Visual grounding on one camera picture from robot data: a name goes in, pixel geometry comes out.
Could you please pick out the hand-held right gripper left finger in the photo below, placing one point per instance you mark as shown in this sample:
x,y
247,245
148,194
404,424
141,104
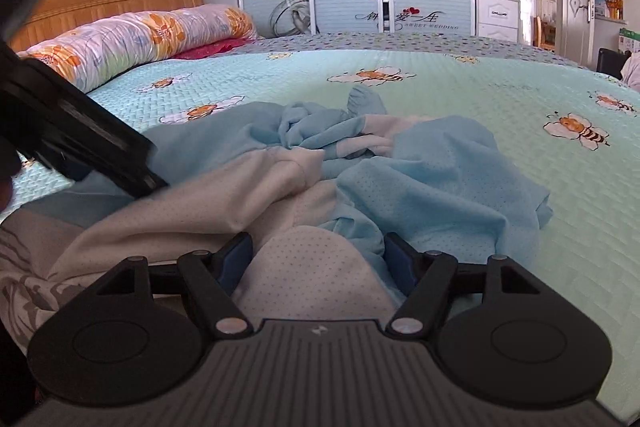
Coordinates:
x,y
235,257

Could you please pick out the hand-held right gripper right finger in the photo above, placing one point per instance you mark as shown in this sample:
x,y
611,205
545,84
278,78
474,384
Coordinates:
x,y
400,264

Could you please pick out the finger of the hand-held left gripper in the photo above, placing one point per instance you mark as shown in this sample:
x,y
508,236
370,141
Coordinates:
x,y
145,181

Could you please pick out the white and blue mesh shirt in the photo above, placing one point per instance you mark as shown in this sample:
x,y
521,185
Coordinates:
x,y
300,277

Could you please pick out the white clothes pile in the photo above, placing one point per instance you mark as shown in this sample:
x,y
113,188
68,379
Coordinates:
x,y
632,72

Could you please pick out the red pillow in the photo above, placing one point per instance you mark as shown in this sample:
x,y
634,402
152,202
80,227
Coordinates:
x,y
210,49

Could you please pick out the green bee-print quilt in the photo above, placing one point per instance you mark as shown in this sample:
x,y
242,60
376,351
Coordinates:
x,y
475,82

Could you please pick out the purple heart-print bedsheet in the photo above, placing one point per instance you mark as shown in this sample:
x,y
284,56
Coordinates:
x,y
400,42

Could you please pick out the white drawer cabinet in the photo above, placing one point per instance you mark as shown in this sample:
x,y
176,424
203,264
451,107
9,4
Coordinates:
x,y
497,17

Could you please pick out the wooden chair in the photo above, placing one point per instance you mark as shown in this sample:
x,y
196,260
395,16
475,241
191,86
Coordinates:
x,y
545,34

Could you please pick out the black armchair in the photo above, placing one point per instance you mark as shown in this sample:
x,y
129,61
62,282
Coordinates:
x,y
610,64

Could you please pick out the green and white cardboard box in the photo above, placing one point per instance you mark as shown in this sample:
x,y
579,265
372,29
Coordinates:
x,y
629,41

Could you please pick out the row of orange packets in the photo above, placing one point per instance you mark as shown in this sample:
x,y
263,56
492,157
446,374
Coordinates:
x,y
616,6

